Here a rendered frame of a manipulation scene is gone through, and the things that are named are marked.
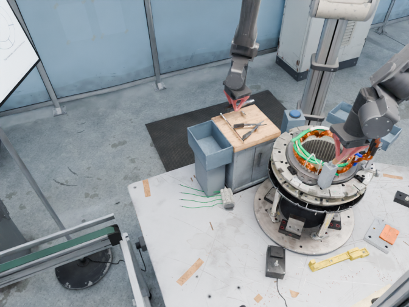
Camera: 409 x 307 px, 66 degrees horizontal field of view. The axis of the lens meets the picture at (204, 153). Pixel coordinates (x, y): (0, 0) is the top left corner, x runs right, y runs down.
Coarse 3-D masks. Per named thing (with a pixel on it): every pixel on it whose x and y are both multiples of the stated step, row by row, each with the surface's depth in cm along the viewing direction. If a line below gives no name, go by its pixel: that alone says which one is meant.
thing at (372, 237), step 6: (378, 222) 120; (384, 222) 120; (372, 228) 118; (378, 228) 118; (396, 228) 118; (366, 234) 116; (372, 234) 116; (378, 234) 116; (366, 240) 116; (372, 240) 115; (378, 240) 115; (378, 246) 113; (384, 246) 113; (390, 246) 113; (384, 252) 113
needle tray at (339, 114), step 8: (344, 104) 129; (336, 112) 131; (344, 112) 131; (328, 120) 127; (336, 120) 124; (344, 120) 121; (400, 128) 117; (384, 136) 120; (392, 136) 120; (384, 144) 114
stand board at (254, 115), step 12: (240, 108) 127; (252, 108) 127; (216, 120) 122; (228, 120) 122; (240, 120) 122; (252, 120) 122; (264, 120) 122; (228, 132) 117; (240, 132) 117; (264, 132) 117; (276, 132) 117; (240, 144) 113; (252, 144) 115
